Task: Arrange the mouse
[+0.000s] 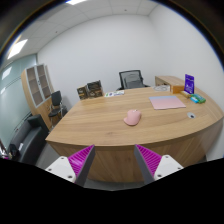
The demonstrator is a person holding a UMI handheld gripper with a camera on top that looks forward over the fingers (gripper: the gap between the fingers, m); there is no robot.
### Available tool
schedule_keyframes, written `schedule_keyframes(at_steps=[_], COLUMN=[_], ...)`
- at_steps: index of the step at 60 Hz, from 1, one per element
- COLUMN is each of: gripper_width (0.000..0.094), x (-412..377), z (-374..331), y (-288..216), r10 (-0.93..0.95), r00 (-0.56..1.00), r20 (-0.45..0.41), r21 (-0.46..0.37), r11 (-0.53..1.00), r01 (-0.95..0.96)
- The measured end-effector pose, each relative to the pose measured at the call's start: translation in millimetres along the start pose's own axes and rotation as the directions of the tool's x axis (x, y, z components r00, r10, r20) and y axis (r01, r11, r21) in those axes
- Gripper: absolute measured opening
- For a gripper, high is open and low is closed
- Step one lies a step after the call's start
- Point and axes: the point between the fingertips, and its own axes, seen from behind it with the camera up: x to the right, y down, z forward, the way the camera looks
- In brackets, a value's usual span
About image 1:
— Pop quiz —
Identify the wooden shelf cabinet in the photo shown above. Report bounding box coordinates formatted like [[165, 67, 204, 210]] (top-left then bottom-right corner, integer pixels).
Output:
[[20, 63, 55, 129]]

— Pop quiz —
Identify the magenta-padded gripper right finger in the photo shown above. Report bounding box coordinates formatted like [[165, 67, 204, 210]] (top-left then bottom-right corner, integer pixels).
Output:
[[133, 143, 185, 186]]

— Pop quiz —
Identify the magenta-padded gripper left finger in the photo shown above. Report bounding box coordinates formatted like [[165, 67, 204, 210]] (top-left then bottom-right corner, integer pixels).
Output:
[[44, 144, 96, 188]]

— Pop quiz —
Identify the small dark cardboard box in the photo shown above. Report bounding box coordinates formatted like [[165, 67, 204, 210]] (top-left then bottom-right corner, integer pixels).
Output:
[[76, 85, 89, 101]]

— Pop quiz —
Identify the grey backpack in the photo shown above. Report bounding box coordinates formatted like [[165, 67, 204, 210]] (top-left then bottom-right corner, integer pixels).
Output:
[[123, 73, 144, 89]]

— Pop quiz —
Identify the black leather sofa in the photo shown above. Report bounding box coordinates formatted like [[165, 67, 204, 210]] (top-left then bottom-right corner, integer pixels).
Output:
[[8, 114, 50, 165]]

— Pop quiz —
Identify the black mesh office chair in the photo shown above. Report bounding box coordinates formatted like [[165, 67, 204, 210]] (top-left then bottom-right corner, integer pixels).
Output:
[[116, 69, 150, 91]]

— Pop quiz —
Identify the large dark cardboard box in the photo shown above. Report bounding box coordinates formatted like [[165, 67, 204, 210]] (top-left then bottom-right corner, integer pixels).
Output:
[[86, 79, 104, 99]]

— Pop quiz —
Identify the ceiling light panel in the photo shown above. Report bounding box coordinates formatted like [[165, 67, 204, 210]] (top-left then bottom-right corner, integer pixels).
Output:
[[7, 38, 29, 61], [65, 0, 88, 6]]

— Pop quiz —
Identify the white green leaflet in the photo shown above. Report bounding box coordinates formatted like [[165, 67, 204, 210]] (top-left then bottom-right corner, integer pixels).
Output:
[[104, 89, 126, 98]]

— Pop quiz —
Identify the black visitor chair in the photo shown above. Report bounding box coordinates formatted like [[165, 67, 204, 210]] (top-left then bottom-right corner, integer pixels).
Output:
[[48, 90, 69, 125]]

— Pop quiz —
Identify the green packet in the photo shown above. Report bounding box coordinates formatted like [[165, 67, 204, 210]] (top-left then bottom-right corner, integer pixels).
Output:
[[192, 93, 207, 104]]

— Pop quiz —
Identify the pink-blue gradient mouse pad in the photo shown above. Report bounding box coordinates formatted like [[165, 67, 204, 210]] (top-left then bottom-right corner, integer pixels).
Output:
[[148, 95, 187, 111]]

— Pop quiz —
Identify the purple standing pouch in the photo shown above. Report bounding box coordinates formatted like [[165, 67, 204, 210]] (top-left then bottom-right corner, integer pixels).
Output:
[[183, 73, 196, 95]]

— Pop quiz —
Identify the pink computer mouse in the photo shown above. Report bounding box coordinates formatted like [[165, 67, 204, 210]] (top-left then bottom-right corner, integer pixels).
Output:
[[123, 108, 142, 127]]

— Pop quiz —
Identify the tan paper packet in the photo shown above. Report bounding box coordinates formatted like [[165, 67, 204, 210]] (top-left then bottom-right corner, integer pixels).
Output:
[[180, 90, 193, 99]]

